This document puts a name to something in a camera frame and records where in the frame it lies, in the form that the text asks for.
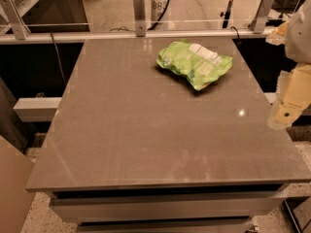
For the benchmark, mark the right metal bracket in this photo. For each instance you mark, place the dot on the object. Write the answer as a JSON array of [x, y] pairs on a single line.
[[258, 23]]

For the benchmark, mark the black stand with knob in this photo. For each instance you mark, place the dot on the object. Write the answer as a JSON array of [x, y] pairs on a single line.
[[227, 13]]

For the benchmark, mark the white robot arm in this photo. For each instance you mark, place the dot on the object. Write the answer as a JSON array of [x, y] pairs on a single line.
[[298, 39]]

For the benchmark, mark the green rice chip bag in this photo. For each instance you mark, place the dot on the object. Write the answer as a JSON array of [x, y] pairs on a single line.
[[194, 62]]

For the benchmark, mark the middle metal bracket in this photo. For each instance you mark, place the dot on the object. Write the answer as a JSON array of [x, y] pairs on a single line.
[[140, 18]]

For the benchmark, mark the white cylindrical post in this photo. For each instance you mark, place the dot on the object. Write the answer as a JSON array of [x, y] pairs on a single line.
[[159, 2]]

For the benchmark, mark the metal bracket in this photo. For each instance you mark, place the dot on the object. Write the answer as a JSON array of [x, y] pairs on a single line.
[[140, 18], [258, 23], [20, 30]]

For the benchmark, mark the brown panel at left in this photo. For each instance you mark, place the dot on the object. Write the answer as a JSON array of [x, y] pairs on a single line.
[[15, 200]]

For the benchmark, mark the left metal bracket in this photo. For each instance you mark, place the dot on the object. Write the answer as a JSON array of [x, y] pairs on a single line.
[[20, 30]]

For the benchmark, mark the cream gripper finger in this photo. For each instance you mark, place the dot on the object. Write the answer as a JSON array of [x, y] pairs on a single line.
[[278, 36], [293, 96]]

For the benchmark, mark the clear acrylic barrier strip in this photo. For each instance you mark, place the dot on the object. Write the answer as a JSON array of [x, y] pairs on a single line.
[[130, 25]]

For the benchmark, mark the long aluminium rail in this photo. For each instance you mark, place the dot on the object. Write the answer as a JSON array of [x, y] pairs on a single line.
[[79, 37]]

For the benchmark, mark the grey drawer cabinet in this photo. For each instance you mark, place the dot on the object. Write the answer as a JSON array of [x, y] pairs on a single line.
[[134, 148]]

